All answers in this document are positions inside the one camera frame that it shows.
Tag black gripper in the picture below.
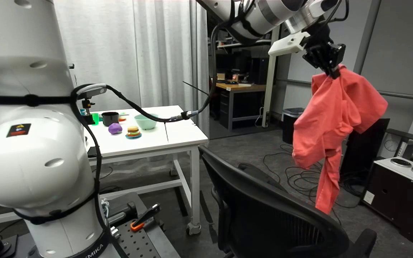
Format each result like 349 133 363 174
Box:
303 20 349 79

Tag coral orange cloth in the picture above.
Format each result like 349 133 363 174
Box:
291 65 390 217

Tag black waste bin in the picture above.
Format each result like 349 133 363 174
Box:
281 106 307 146

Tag metal shelf rack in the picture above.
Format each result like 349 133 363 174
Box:
208 26 284 131

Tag wooden top desk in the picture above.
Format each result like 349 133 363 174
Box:
214 82 268 132

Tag black mesh office chair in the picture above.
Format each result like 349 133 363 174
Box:
198 145 379 258

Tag white table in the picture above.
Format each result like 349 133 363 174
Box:
82 105 210 237

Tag teal bowl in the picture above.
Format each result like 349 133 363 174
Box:
134 113 158 132

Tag white curtain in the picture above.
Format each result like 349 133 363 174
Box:
52 0 211 136

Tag toy burger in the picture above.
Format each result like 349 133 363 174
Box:
125 125 144 141

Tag purple toy ball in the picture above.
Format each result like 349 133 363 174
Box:
108 122 124 136

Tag dark bowl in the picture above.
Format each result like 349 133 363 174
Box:
101 110 121 128

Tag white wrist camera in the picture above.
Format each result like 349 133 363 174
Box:
267 32 313 57

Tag black floor cables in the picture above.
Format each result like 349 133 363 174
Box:
261 142 357 212

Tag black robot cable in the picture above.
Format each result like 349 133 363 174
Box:
68 20 227 258

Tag camera on small tripod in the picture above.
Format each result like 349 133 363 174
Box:
73 82 109 126

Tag orange handled clamp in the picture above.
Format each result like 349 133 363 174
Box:
129 204 164 235

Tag robot mounting base plate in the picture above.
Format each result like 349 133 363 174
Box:
105 194 184 258

